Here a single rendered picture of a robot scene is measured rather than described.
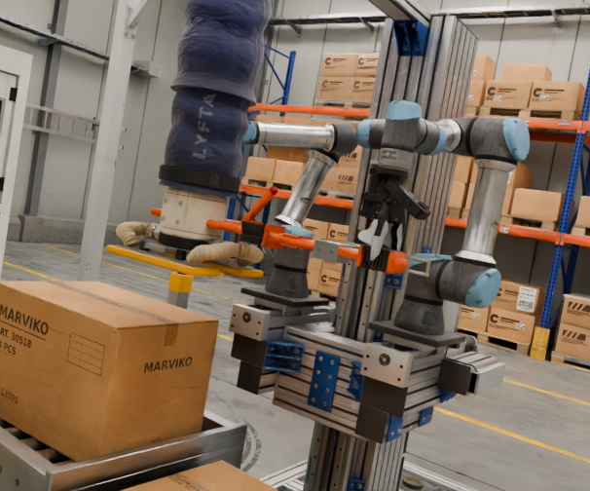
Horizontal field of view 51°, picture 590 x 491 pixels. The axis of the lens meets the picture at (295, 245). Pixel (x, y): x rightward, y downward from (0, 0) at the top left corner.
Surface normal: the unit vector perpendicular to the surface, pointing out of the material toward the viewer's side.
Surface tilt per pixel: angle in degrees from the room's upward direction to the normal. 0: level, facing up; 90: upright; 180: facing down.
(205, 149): 75
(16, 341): 90
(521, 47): 90
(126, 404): 90
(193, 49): 95
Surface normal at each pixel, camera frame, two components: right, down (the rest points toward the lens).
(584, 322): -0.55, -0.09
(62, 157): 0.81, 0.17
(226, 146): 0.64, -0.12
